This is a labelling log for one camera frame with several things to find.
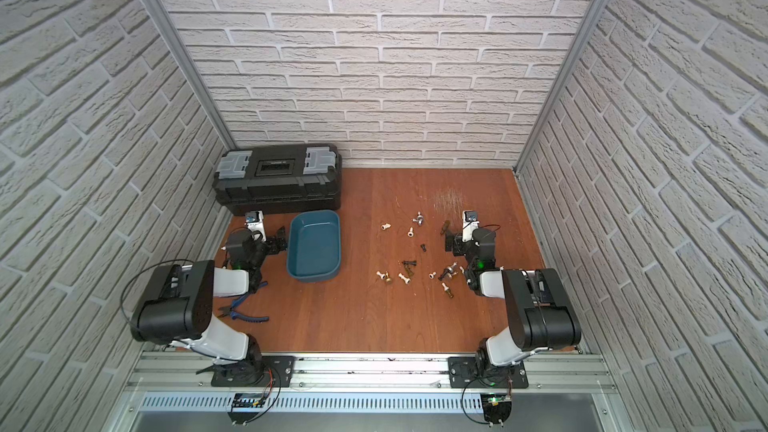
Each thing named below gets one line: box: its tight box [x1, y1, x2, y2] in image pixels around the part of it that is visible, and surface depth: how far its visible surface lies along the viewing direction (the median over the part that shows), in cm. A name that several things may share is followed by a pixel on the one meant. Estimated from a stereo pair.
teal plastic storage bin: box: [286, 210, 341, 283], surface depth 96 cm
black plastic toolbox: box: [212, 143, 342, 215], surface depth 97 cm
